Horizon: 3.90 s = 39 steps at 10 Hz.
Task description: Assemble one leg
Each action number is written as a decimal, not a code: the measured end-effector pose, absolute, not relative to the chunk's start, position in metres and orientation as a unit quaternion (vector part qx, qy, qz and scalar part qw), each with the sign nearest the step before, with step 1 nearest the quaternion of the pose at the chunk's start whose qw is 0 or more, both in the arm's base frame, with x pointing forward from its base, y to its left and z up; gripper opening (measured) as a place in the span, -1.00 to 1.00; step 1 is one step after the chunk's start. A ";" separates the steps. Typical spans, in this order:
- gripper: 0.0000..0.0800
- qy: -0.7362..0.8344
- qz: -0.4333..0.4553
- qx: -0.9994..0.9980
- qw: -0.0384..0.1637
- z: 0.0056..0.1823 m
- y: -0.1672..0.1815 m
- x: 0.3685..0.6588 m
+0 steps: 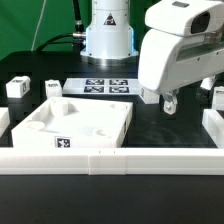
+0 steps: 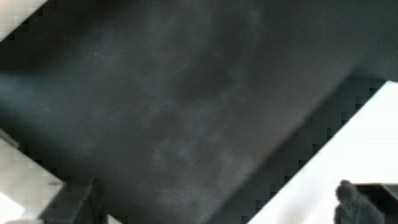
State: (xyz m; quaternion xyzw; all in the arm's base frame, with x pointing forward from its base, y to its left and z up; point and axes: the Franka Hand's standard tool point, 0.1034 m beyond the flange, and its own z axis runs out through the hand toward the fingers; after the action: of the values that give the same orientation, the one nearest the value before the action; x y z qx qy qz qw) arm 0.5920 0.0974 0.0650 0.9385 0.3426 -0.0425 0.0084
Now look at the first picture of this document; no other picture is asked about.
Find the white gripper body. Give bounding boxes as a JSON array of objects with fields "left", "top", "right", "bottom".
[{"left": 138, "top": 0, "right": 224, "bottom": 94}]

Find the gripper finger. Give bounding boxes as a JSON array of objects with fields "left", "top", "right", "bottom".
[
  {"left": 163, "top": 90, "right": 179, "bottom": 115},
  {"left": 196, "top": 76, "right": 217, "bottom": 101}
]

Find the white square tabletop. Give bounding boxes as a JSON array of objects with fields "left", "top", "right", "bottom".
[{"left": 11, "top": 97, "right": 133, "bottom": 148}]

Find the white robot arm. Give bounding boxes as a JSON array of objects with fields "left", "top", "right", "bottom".
[{"left": 80, "top": 0, "right": 224, "bottom": 114}]

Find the white left fence piece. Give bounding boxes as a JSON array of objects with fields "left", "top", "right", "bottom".
[{"left": 0, "top": 107, "right": 10, "bottom": 137}]

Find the white front fence bar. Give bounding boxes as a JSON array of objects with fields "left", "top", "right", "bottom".
[{"left": 0, "top": 148, "right": 224, "bottom": 175}]

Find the white marker base plate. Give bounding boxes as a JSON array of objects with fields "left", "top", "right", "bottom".
[{"left": 63, "top": 78, "right": 139, "bottom": 95}]

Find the black cable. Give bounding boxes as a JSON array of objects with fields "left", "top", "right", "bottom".
[{"left": 35, "top": 0, "right": 87, "bottom": 53}]

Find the white thin cable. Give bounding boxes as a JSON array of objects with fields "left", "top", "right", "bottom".
[{"left": 31, "top": 0, "right": 48, "bottom": 52}]

